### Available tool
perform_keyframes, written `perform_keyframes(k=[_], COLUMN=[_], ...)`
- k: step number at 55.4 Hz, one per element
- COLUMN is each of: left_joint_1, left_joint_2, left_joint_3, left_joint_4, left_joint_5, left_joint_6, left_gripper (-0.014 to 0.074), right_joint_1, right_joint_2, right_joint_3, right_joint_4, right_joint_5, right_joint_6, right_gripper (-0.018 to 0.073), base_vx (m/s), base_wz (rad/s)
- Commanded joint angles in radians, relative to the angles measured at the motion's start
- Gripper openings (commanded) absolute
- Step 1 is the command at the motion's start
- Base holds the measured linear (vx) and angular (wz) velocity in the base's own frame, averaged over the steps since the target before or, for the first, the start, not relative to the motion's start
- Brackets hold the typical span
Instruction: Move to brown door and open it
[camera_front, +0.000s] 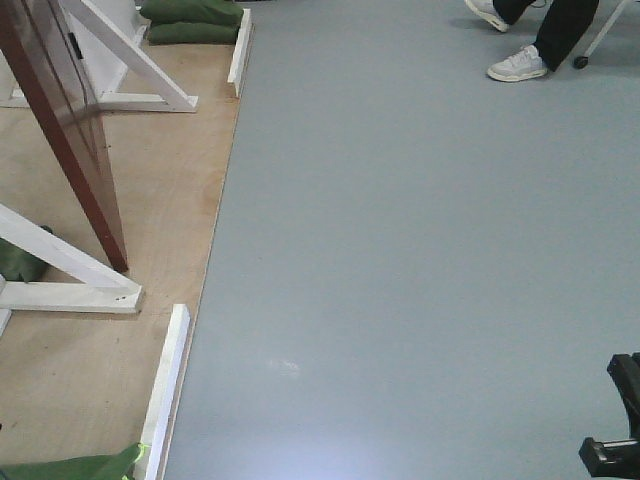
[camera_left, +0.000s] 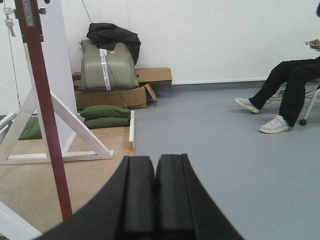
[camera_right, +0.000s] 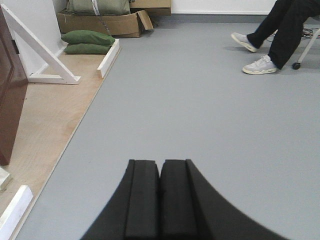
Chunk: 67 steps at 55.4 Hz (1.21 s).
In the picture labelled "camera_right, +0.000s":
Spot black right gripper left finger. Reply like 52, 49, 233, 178
82, 159, 159, 240

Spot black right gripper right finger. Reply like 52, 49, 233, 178
160, 159, 283, 240

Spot brown wooden door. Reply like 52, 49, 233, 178
0, 10, 28, 166

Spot white front wooden strip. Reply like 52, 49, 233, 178
0, 185, 33, 240

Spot plywood floor board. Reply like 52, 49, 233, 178
0, 54, 105, 240

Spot white wooden edge strip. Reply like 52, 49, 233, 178
97, 39, 121, 79

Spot white triangular wooden brace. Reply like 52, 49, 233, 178
0, 3, 81, 85

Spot person left white sneaker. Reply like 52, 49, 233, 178
242, 55, 277, 75

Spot person white sneaker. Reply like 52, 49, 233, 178
242, 55, 277, 75
230, 32, 264, 53

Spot lower green sandbag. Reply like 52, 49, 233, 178
64, 43, 111, 55

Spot green sandbag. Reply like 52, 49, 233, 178
61, 30, 115, 46
64, 43, 111, 55

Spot person right white sneaker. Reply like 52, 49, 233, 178
230, 32, 264, 53

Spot grey office chair leg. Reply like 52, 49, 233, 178
292, 28, 320, 70

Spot upper green sandbag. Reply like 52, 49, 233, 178
61, 30, 115, 46

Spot large open cardboard box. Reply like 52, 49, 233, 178
56, 10, 154, 38

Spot small cardboard box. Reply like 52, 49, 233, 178
129, 0, 171, 16

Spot olive sacks in box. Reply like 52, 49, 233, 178
65, 0, 131, 16

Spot black trouser legs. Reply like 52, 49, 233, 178
247, 0, 320, 69

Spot white wall panel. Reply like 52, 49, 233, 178
1, 0, 66, 76

